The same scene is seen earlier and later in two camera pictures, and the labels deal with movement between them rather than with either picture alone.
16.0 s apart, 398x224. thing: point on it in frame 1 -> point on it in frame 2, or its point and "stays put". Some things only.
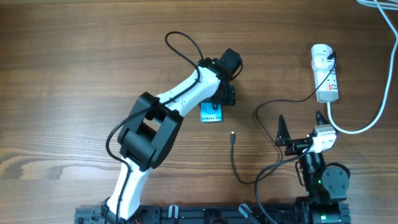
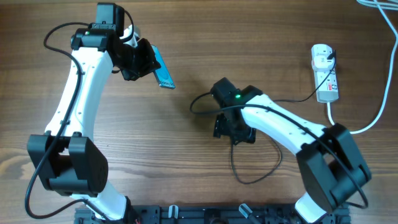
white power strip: (328, 91) stays put
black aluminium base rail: (198, 214) stays put
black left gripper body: (227, 98) -> (140, 61)
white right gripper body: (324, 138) -> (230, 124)
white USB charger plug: (321, 61) stays put
